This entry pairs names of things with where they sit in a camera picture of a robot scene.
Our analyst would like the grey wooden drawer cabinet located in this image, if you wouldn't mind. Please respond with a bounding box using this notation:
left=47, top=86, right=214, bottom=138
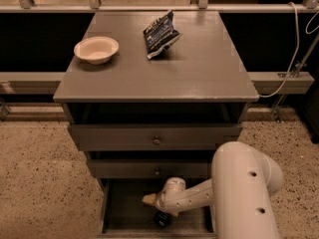
left=53, top=10, right=260, bottom=191

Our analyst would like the dark blue chip bag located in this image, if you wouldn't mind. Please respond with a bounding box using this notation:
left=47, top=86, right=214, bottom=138
left=143, top=10, right=181, bottom=60

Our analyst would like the upper metal rail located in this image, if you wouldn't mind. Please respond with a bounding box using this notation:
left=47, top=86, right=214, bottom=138
left=0, top=4, right=319, bottom=13

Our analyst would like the white paper bowl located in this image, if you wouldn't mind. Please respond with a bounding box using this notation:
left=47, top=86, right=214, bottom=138
left=74, top=37, right=120, bottom=65

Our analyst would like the dark blue rxbar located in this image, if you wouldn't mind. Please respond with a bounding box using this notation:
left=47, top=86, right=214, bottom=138
left=153, top=211, right=171, bottom=228

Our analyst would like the white cable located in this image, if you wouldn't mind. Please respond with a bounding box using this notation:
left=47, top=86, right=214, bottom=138
left=258, top=1, right=300, bottom=99

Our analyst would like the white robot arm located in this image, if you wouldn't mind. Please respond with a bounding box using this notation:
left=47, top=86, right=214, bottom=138
left=143, top=141, right=283, bottom=239

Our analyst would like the metal stand right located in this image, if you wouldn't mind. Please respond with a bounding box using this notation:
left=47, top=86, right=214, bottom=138
left=271, top=33, right=319, bottom=122

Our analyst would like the grey open bottom drawer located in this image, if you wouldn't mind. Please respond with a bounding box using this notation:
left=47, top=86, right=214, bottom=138
left=96, top=179, right=217, bottom=239

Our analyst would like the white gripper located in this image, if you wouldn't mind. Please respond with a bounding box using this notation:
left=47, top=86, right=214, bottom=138
left=142, top=177, right=185, bottom=214

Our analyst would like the brass top drawer knob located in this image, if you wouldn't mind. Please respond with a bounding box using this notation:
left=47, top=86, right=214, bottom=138
left=153, top=136, right=161, bottom=145

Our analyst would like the grey middle drawer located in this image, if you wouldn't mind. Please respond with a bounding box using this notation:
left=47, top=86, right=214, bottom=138
left=87, top=159, right=211, bottom=178

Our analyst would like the grey top drawer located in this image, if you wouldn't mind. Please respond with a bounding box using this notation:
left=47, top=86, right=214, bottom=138
left=69, top=124, right=242, bottom=151

